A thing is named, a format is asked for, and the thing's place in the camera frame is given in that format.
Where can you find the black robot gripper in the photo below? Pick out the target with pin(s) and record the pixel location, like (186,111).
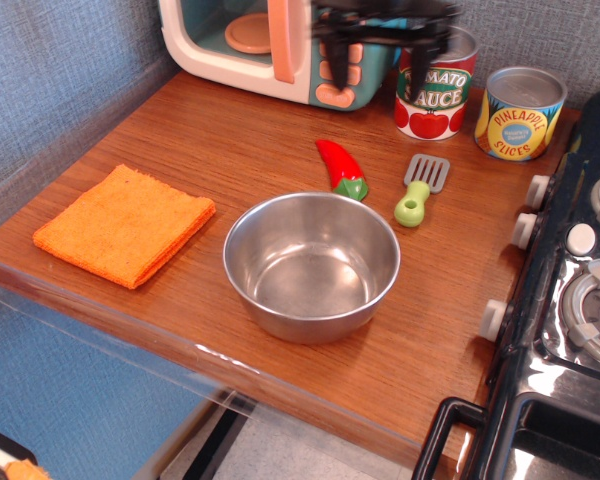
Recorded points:
(423,26)

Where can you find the green handled grey spatula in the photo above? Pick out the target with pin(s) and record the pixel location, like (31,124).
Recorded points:
(425,175)

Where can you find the red toy chili pepper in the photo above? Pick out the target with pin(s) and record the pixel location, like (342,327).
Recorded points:
(346,176)

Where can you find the tomato sauce can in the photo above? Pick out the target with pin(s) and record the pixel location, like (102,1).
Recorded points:
(439,107)

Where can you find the teal toy microwave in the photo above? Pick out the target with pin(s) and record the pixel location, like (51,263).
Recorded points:
(267,47)

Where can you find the pineapple slices can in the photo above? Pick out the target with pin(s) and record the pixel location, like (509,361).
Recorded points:
(519,113)

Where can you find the white stove knob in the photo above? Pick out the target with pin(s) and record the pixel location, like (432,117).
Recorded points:
(492,318)
(536,191)
(523,230)

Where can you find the stainless steel bowl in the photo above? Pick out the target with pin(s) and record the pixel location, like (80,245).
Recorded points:
(311,267)

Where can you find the white stove button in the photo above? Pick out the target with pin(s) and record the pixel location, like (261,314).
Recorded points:
(581,239)

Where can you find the orange folded cloth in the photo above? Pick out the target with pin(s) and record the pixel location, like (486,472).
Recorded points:
(125,228)

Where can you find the black toy stove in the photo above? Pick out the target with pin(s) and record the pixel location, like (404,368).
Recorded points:
(543,407)

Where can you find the orange object at corner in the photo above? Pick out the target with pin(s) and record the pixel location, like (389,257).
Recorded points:
(25,470)

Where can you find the black oven door handle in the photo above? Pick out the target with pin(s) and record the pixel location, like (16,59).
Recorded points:
(451,411)

